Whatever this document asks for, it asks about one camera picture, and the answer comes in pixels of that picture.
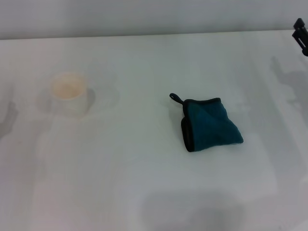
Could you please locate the white paper cup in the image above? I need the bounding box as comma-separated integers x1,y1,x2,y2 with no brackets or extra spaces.
50,73,89,118

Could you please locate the blue rag with black trim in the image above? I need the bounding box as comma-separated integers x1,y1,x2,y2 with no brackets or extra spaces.
169,93,244,153

